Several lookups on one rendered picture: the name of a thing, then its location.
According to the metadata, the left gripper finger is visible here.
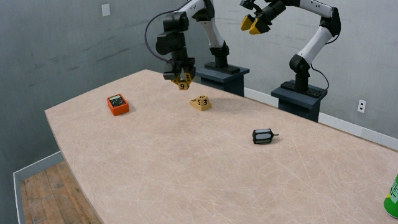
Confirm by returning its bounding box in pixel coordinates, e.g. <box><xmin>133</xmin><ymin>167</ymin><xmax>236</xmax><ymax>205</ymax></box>
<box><xmin>249</xmin><ymin>19</ymin><xmax>260</xmax><ymax>35</ymax></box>
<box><xmin>241</xmin><ymin>16</ymin><xmax>253</xmax><ymax>31</ymax></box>

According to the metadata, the beige calendar tray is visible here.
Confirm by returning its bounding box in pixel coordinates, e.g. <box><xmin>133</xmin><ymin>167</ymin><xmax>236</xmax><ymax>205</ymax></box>
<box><xmin>190</xmin><ymin>98</ymin><xmax>212</xmax><ymax>111</ymax></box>

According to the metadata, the green soda can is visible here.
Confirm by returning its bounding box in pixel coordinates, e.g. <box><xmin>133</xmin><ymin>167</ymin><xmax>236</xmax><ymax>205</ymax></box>
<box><xmin>384</xmin><ymin>175</ymin><xmax>398</xmax><ymax>218</ymax></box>

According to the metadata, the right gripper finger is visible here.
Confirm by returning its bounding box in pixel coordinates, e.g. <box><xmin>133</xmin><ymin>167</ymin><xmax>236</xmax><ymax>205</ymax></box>
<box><xmin>171</xmin><ymin>75</ymin><xmax>180</xmax><ymax>85</ymax></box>
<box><xmin>184</xmin><ymin>72</ymin><xmax>195</xmax><ymax>85</ymax></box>

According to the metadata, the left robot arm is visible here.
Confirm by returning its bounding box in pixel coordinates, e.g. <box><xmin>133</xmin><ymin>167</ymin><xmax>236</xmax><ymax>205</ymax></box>
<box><xmin>239</xmin><ymin>0</ymin><xmax>341</xmax><ymax>98</ymax></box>

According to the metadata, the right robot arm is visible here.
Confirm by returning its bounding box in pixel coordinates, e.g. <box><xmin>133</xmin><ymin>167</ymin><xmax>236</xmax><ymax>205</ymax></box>
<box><xmin>155</xmin><ymin>0</ymin><xmax>240</xmax><ymax>80</ymax></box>

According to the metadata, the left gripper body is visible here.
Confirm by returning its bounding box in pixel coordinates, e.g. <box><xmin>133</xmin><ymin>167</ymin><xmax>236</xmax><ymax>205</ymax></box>
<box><xmin>244</xmin><ymin>6</ymin><xmax>277</xmax><ymax>34</ymax></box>

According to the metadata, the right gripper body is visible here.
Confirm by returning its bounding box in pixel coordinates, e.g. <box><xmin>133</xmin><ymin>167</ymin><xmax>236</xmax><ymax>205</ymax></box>
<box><xmin>169</xmin><ymin>47</ymin><xmax>196</xmax><ymax>80</ymax></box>

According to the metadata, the beige number cube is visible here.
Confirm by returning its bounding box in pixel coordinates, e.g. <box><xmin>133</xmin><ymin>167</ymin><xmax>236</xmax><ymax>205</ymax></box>
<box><xmin>197</xmin><ymin>95</ymin><xmax>209</xmax><ymax>106</ymax></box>
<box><xmin>178</xmin><ymin>80</ymin><xmax>190</xmax><ymax>90</ymax></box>

